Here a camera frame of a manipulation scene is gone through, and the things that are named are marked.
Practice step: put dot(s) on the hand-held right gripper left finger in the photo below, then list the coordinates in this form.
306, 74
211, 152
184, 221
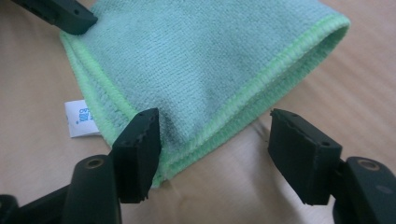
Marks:
137, 158

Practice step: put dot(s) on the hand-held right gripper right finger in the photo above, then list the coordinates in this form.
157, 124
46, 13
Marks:
303, 158

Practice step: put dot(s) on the green microfibre cloth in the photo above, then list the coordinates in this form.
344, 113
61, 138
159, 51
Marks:
199, 68

